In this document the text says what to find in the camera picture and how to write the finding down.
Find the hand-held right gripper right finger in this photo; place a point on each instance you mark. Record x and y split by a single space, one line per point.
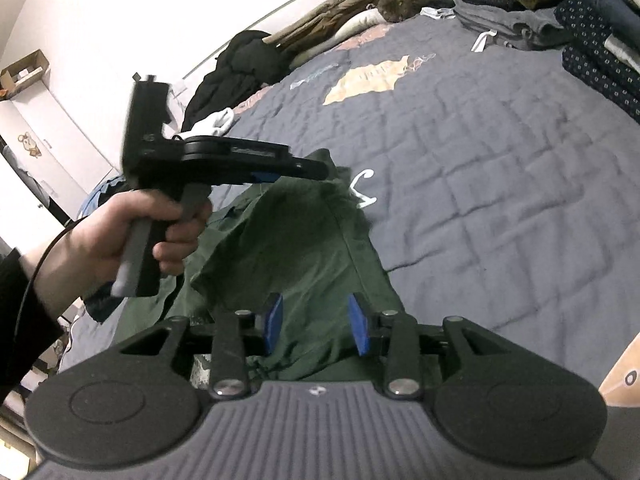
359 325

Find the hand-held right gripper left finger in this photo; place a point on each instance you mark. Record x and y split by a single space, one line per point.
272 325

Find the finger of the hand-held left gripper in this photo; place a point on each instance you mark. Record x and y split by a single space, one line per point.
265 178
315 170

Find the dark green t-shirt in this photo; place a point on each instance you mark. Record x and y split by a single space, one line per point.
300 260

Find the person's left forearm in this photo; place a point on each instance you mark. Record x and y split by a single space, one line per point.
20 320

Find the grey folded clothes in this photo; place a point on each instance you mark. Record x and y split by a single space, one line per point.
515 25

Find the stack of folded clothes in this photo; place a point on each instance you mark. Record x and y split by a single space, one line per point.
605 60

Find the person's left hand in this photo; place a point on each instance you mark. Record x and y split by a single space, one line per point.
90 250

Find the white garment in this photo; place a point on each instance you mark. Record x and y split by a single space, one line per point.
215 122

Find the black puffer jacket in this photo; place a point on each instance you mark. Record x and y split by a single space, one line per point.
240 70

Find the cartoon mouse sticker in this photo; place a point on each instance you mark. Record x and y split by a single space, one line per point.
29 145

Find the white pillow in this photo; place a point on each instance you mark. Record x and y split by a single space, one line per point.
355 25

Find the small cardboard box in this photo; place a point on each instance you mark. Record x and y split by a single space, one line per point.
25 75

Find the white headboard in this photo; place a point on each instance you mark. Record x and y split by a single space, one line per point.
300 5

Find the grey printed quilt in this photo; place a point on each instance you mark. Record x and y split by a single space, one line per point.
500 185

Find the tabby cat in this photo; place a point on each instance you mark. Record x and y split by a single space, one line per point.
410 5

